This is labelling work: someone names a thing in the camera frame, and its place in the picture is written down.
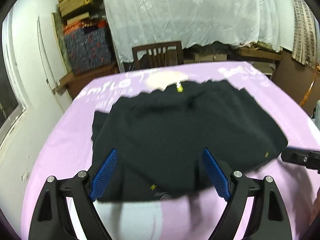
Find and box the black hooded jacket yellow lining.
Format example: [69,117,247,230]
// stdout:
[90,80,288,202]

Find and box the purple printed bed sheet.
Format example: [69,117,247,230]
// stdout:
[21,62,319,239]

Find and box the brown wooden side cabinet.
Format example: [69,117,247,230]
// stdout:
[53,61,119,99]

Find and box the window with dark screen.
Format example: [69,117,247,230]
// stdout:
[0,62,25,137]

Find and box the beige patterned curtain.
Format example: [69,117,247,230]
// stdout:
[292,0,317,68]

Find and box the patterned fabric storage box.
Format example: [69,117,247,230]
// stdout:
[65,26,112,75]

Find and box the dark wooden chair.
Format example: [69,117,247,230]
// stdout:
[132,41,184,70]

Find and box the white lace cover cloth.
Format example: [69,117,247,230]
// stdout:
[103,0,280,63]

